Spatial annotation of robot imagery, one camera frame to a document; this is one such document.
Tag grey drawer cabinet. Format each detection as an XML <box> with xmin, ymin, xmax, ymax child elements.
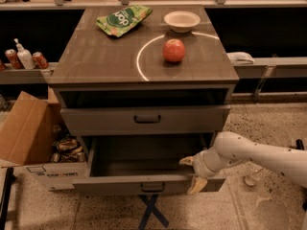
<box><xmin>48</xmin><ymin>5</ymin><xmax>240</xmax><ymax>165</ymax></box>

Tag grey drawer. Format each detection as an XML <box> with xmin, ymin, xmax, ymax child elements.
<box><xmin>60</xmin><ymin>105</ymin><xmax>230</xmax><ymax>136</ymax></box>
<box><xmin>73</xmin><ymin>133</ymin><xmax>213</xmax><ymax>196</ymax></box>

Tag red soda can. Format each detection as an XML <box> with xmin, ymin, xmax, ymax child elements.
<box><xmin>33</xmin><ymin>52</ymin><xmax>49</xmax><ymax>69</ymax></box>
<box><xmin>5</xmin><ymin>49</ymin><xmax>23</xmax><ymax>69</ymax></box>

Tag red soda can right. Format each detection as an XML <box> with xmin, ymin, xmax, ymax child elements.
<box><xmin>33</xmin><ymin>52</ymin><xmax>49</xmax><ymax>69</ymax></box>

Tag red soda can left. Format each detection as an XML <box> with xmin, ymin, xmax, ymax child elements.
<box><xmin>5</xmin><ymin>49</ymin><xmax>23</xmax><ymax>69</ymax></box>

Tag green chip bag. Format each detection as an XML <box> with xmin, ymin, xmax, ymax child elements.
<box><xmin>96</xmin><ymin>5</ymin><xmax>153</xmax><ymax>37</ymax></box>

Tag white paper bowl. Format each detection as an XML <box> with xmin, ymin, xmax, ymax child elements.
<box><xmin>164</xmin><ymin>11</ymin><xmax>201</xmax><ymax>33</ymax></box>

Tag folded white cloth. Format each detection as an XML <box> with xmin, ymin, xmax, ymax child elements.
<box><xmin>227</xmin><ymin>52</ymin><xmax>254</xmax><ymax>65</ymax></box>

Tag red apple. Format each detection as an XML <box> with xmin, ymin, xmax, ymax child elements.
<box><xmin>162</xmin><ymin>38</ymin><xmax>185</xmax><ymax>62</ymax></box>

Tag black pole left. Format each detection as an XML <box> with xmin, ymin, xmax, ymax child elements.
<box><xmin>0</xmin><ymin>168</ymin><xmax>15</xmax><ymax>230</ymax></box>

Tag blue tape X mark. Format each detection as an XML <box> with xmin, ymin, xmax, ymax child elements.
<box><xmin>138</xmin><ymin>194</ymin><xmax>170</xmax><ymax>230</ymax></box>

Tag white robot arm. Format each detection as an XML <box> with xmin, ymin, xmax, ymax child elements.
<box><xmin>179</xmin><ymin>131</ymin><xmax>307</xmax><ymax>195</ymax></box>

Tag white pump bottle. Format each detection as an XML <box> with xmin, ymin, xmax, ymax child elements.
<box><xmin>14</xmin><ymin>38</ymin><xmax>35</xmax><ymax>70</ymax></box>

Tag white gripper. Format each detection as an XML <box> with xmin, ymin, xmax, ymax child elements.
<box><xmin>179</xmin><ymin>151</ymin><xmax>215</xmax><ymax>195</ymax></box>

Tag snack packets in box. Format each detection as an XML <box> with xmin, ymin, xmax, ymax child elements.
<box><xmin>50</xmin><ymin>136</ymin><xmax>86</xmax><ymax>163</ymax></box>

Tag open cardboard box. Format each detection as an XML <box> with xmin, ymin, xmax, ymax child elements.
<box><xmin>0</xmin><ymin>92</ymin><xmax>87</xmax><ymax>191</ymax></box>

